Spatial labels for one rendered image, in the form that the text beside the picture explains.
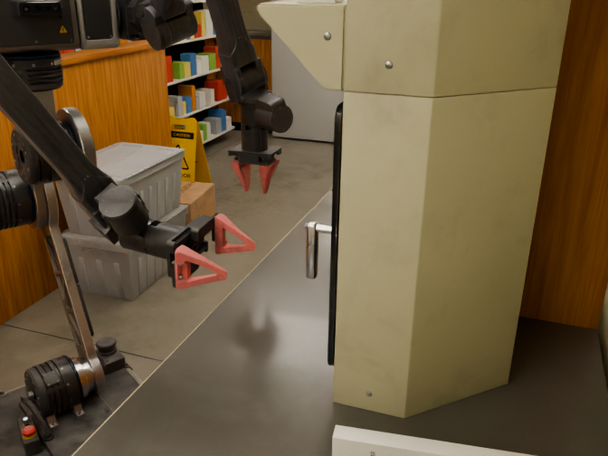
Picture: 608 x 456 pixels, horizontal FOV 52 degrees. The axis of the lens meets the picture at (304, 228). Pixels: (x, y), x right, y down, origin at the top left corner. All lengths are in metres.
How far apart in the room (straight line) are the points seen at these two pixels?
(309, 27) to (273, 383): 0.55
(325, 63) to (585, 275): 0.67
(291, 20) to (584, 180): 0.61
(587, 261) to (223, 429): 0.70
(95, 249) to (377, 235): 2.48
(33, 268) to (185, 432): 2.47
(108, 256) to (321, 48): 2.51
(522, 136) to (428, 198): 0.16
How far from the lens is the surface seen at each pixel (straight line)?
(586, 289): 1.24
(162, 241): 0.98
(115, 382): 2.28
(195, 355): 1.09
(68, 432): 2.08
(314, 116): 6.06
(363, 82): 0.77
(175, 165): 3.39
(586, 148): 1.15
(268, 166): 1.32
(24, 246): 3.27
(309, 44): 0.79
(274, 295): 1.26
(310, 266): 0.92
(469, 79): 0.79
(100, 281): 3.31
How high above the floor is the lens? 1.55
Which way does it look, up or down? 23 degrees down
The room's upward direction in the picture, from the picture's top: 1 degrees clockwise
